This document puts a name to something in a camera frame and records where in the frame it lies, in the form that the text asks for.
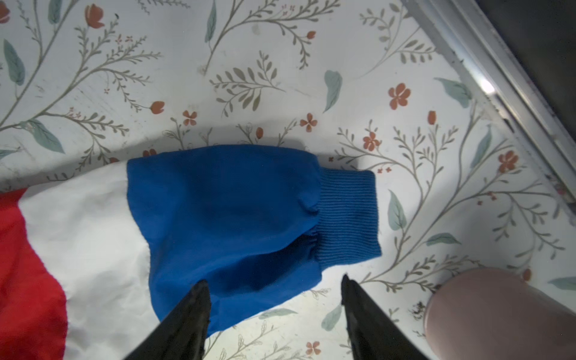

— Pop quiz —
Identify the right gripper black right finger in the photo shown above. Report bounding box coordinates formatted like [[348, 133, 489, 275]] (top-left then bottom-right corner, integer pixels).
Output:
[[340, 274, 426, 360]]

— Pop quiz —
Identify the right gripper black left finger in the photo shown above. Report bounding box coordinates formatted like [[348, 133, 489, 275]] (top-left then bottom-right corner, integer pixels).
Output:
[[126, 280, 212, 360]]

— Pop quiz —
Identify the blue red white hooded jacket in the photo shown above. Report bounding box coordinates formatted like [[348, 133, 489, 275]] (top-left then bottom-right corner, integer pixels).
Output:
[[1, 145, 381, 359]]

